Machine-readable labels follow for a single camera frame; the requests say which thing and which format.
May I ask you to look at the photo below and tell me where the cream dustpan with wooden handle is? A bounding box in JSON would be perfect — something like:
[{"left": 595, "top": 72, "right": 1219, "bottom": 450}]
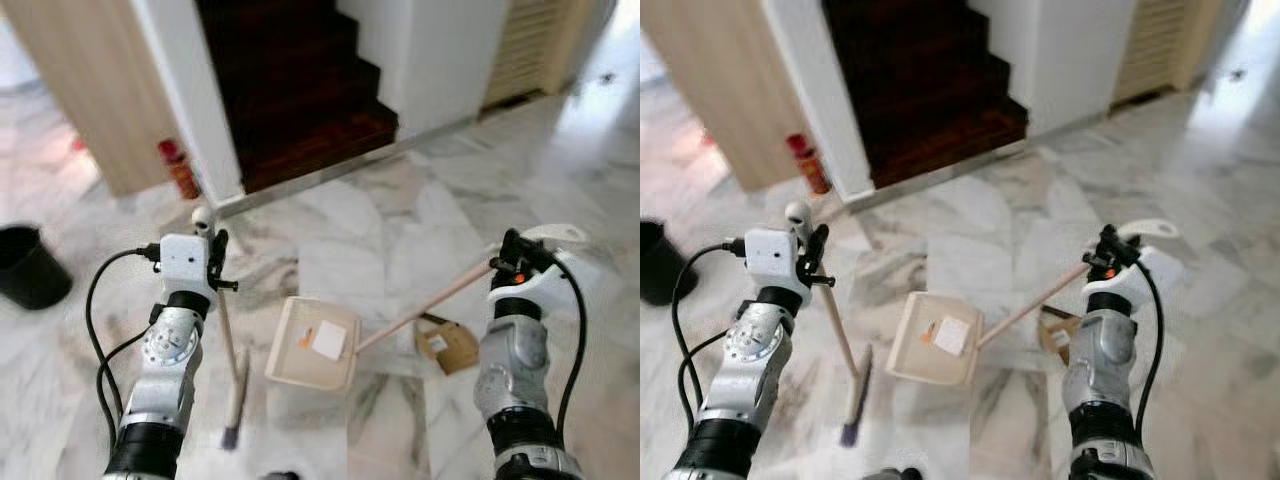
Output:
[
  {"left": 264, "top": 223, "right": 590, "bottom": 394},
  {"left": 884, "top": 218, "right": 1182, "bottom": 389}
]

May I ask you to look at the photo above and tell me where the wooden handled broom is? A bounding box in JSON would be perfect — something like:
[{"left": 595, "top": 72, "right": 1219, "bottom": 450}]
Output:
[
  {"left": 784, "top": 200, "right": 876, "bottom": 449},
  {"left": 191, "top": 206, "right": 253, "bottom": 452}
]

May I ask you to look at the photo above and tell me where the red spray can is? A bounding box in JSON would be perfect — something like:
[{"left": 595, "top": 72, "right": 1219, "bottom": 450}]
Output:
[
  {"left": 156, "top": 139, "right": 202, "bottom": 202},
  {"left": 784, "top": 132, "right": 832, "bottom": 197}
]

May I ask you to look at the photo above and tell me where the brown cardboard box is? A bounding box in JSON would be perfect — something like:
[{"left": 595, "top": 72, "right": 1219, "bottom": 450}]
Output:
[
  {"left": 1037, "top": 304, "right": 1084, "bottom": 367},
  {"left": 414, "top": 314, "right": 482, "bottom": 377}
]

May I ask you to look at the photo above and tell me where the white paper sheet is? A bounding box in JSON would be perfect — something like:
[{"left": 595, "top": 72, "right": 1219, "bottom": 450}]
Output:
[
  {"left": 309, "top": 321, "right": 349, "bottom": 362},
  {"left": 931, "top": 316, "right": 972, "bottom": 359}
]

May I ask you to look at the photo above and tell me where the black plastic bucket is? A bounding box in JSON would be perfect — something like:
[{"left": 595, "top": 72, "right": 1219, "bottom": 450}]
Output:
[
  {"left": 640, "top": 219, "right": 700, "bottom": 308},
  {"left": 0, "top": 224, "right": 75, "bottom": 312}
]

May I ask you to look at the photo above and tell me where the dark wooden staircase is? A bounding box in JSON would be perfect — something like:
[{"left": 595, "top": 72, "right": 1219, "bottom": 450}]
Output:
[
  {"left": 821, "top": 0, "right": 1030, "bottom": 190},
  {"left": 194, "top": 0, "right": 400, "bottom": 195}
]

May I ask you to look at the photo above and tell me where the light wood panel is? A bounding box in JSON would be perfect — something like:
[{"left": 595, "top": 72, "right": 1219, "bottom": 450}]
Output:
[
  {"left": 640, "top": 0, "right": 802, "bottom": 194},
  {"left": 0, "top": 0, "right": 182, "bottom": 199}
]

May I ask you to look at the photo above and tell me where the louvered light wood door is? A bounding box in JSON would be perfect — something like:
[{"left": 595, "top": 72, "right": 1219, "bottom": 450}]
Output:
[
  {"left": 482, "top": 0, "right": 593, "bottom": 110},
  {"left": 1111, "top": 0, "right": 1227, "bottom": 107}
]

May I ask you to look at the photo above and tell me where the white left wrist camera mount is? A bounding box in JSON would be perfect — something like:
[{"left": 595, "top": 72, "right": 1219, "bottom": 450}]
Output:
[
  {"left": 157, "top": 234, "right": 214, "bottom": 302},
  {"left": 744, "top": 227, "right": 807, "bottom": 294}
]

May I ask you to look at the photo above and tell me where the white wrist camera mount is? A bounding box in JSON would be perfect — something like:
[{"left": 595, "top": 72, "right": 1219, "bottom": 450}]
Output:
[
  {"left": 487, "top": 250, "right": 593, "bottom": 323},
  {"left": 1084, "top": 245, "right": 1188, "bottom": 317},
  {"left": 744, "top": 227, "right": 807, "bottom": 294},
  {"left": 157, "top": 234, "right": 214, "bottom": 302}
]

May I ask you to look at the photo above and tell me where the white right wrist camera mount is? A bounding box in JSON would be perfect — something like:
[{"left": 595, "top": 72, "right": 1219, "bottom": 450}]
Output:
[
  {"left": 487, "top": 250, "right": 593, "bottom": 323},
  {"left": 1084, "top": 245, "right": 1188, "bottom": 317}
]

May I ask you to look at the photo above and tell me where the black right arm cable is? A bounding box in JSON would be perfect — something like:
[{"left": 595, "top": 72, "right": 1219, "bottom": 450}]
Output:
[
  {"left": 553, "top": 258, "right": 588, "bottom": 443},
  {"left": 1133, "top": 260, "right": 1168, "bottom": 443}
]

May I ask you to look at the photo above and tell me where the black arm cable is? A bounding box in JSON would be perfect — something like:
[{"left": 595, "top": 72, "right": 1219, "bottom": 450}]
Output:
[
  {"left": 84, "top": 243, "right": 163, "bottom": 443},
  {"left": 553, "top": 258, "right": 588, "bottom": 443},
  {"left": 669, "top": 239, "right": 750, "bottom": 423},
  {"left": 1133, "top": 260, "right": 1168, "bottom": 443}
]

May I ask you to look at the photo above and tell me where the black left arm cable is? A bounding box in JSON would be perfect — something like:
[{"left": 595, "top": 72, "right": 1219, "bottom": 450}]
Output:
[
  {"left": 669, "top": 239, "right": 750, "bottom": 423},
  {"left": 84, "top": 243, "right": 163, "bottom": 443}
]

